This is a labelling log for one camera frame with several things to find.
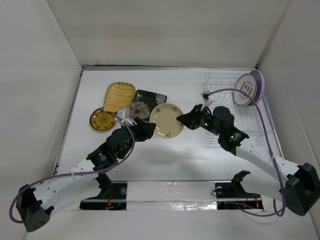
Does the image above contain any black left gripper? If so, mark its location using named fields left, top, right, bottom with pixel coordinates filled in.
left=118, top=117, right=155, bottom=160

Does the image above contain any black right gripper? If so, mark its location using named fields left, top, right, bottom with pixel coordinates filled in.
left=177, top=103, right=223, bottom=137

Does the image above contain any cream plate with red flowers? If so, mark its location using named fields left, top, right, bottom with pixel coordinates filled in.
left=149, top=103, right=184, bottom=139

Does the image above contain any black square floral plate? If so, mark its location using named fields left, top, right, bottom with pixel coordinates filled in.
left=129, top=89, right=168, bottom=122

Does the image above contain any yellow bamboo pattern tray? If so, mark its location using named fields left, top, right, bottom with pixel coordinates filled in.
left=103, top=82, right=136, bottom=113

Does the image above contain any yellow brown rimmed round plate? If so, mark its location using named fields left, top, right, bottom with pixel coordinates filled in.
left=89, top=107, right=116, bottom=132

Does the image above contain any white plate with red pattern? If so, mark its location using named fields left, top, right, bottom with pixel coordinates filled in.
left=233, top=73, right=257, bottom=106

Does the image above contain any purple round plate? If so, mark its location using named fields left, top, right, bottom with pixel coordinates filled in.
left=250, top=69, right=265, bottom=104

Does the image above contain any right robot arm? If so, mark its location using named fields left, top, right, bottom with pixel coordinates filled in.
left=176, top=104, right=320, bottom=216

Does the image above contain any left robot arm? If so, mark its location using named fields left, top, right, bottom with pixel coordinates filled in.
left=9, top=118, right=157, bottom=233

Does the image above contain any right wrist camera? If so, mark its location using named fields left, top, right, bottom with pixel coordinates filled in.
left=200, top=91, right=215, bottom=107

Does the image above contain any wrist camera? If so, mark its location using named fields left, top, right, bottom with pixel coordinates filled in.
left=200, top=91, right=215, bottom=107
left=115, top=107, right=135, bottom=126

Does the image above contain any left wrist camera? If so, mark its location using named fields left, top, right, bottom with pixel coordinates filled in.
left=115, top=107, right=135, bottom=126

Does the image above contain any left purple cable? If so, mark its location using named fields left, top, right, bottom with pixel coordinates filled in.
left=9, top=112, right=137, bottom=223

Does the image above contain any white wire dish rack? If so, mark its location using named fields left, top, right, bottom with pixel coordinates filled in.
left=201, top=68, right=278, bottom=151

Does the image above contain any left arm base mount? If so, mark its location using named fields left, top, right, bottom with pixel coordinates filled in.
left=79, top=173, right=128, bottom=211

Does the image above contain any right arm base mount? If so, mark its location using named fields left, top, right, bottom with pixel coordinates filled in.
left=211, top=170, right=264, bottom=210

